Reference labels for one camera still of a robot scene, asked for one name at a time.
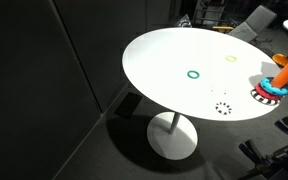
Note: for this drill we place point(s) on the black floor panel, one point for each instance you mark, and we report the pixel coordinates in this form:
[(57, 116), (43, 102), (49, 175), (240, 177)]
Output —
[(128, 105)]

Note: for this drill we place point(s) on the white table pedestal base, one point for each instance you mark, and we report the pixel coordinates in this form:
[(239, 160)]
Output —
[(172, 136)]

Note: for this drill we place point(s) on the orange yellow bar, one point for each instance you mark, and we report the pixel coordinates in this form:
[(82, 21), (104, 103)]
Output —
[(223, 27)]

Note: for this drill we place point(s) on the grey folding chair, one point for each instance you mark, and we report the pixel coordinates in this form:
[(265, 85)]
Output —
[(255, 23)]

